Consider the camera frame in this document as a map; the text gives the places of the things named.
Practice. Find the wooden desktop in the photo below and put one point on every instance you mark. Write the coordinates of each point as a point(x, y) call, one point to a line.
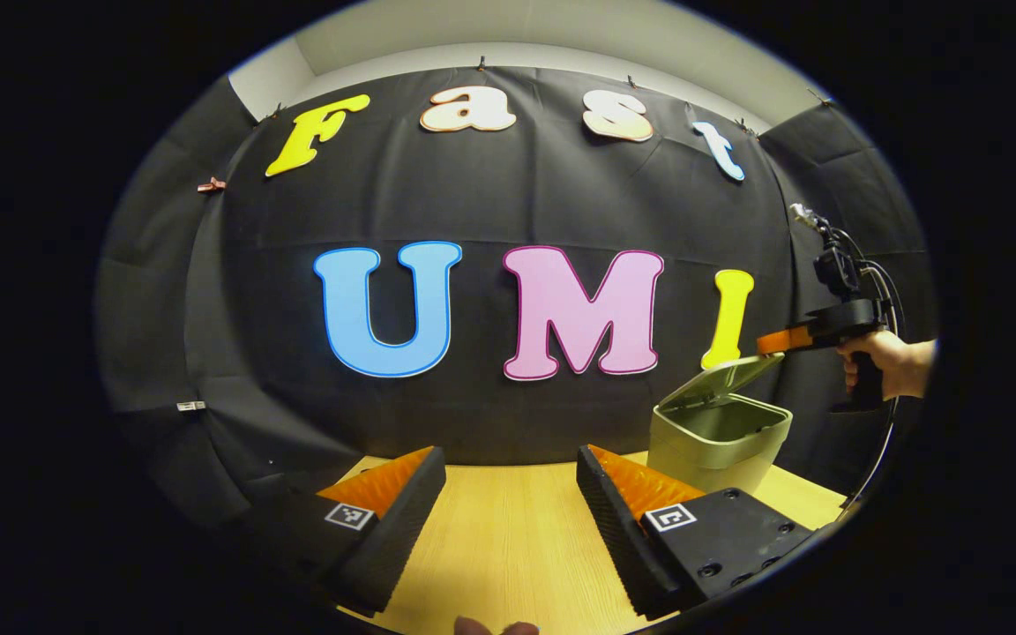
point(508, 547)

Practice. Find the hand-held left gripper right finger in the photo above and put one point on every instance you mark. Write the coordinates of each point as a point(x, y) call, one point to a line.
point(618, 538)

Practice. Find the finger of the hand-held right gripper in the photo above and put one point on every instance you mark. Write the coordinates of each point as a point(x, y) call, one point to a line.
point(786, 339)

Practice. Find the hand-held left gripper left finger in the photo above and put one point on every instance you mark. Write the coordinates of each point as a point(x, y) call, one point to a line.
point(402, 529)

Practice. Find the white cloth clip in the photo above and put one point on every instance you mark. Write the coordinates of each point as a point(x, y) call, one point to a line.
point(191, 407)

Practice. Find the copper cloth clip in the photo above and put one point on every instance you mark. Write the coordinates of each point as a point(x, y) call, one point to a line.
point(211, 184)

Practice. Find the pale green desktop garbage bin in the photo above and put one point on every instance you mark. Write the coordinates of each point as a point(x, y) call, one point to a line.
point(702, 454)

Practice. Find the black backdrop cloth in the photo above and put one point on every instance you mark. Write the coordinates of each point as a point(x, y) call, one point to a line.
point(490, 194)

